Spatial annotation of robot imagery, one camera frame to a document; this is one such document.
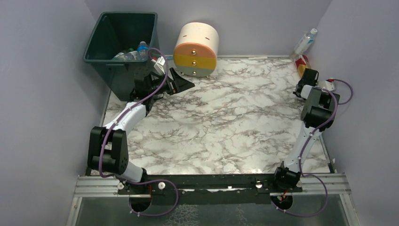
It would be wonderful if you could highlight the amber tea bottle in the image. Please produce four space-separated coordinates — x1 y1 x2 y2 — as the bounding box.
294 55 311 78

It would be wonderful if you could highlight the blue cap clear bottle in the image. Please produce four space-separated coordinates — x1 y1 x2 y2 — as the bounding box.
137 41 149 61

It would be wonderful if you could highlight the white cap bottle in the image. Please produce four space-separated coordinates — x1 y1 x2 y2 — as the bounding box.
291 28 318 58

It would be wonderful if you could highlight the green label water bottle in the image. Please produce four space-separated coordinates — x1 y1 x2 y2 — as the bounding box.
121 48 134 54

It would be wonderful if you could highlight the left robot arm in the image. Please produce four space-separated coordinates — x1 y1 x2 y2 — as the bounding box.
87 68 195 183

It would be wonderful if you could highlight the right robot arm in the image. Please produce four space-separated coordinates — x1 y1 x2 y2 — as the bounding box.
273 68 340 190

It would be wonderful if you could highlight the dark green plastic bin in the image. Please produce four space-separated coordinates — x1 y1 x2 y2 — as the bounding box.
83 12 159 101

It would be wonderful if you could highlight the round pastel drawer cabinet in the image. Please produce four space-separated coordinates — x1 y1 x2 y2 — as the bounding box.
173 22 219 77

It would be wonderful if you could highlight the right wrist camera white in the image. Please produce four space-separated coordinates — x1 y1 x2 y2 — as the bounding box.
317 79 336 91

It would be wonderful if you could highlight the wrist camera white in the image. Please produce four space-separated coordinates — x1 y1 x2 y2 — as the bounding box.
317 79 336 91
151 56 166 76

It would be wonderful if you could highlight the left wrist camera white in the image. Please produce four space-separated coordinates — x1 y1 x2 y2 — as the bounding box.
151 56 166 76

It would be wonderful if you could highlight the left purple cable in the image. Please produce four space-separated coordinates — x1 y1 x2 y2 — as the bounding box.
98 47 180 218

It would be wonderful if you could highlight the aluminium frame rail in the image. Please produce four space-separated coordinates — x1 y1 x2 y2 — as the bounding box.
73 173 351 198

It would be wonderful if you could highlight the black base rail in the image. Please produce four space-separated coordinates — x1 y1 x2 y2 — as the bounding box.
118 174 284 205

